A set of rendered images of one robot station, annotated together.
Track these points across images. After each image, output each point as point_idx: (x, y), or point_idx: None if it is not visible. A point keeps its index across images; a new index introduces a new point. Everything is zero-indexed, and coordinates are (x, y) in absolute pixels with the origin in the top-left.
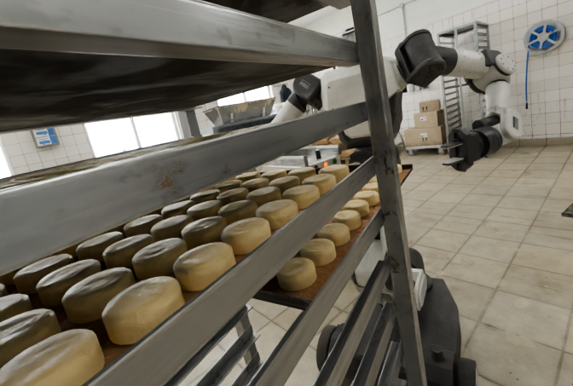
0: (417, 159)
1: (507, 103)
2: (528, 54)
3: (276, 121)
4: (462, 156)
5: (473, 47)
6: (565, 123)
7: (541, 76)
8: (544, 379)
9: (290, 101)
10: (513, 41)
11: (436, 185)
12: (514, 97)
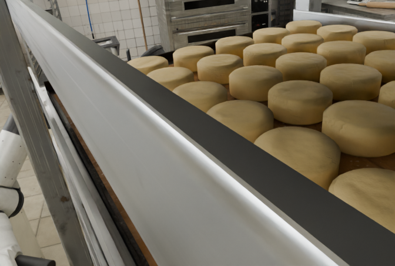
0: (3, 101)
1: None
2: None
3: (2, 166)
4: None
5: None
6: (121, 50)
7: (98, 9)
8: None
9: (17, 133)
10: None
11: (51, 131)
12: (81, 27)
